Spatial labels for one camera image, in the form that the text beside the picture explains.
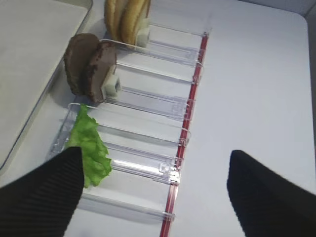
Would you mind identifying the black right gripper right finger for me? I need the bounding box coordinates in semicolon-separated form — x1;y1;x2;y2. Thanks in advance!
227;150;316;237

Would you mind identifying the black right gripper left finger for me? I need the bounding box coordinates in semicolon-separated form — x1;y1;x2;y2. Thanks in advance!
0;147;83;237

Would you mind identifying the green lettuce leaf in rack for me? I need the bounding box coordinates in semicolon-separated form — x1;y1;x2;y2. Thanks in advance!
66;104;112;188

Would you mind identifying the left brown meat patty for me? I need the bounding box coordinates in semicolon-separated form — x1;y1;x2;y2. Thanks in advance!
63;33;99;95

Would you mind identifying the clear acrylic right rack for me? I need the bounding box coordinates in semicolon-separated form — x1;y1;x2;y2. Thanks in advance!
48;14;211;237

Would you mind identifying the cream metal tray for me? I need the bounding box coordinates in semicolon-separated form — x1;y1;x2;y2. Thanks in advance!
0;0;93;172

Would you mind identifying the left upright bun top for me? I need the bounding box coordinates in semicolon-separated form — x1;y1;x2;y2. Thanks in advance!
104;0;128;41

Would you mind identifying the upright bun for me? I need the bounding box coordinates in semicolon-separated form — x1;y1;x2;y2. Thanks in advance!
120;0;151;48
104;0;128;41

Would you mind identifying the right upright bun top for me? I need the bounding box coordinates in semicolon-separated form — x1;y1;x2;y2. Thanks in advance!
120;0;151;48

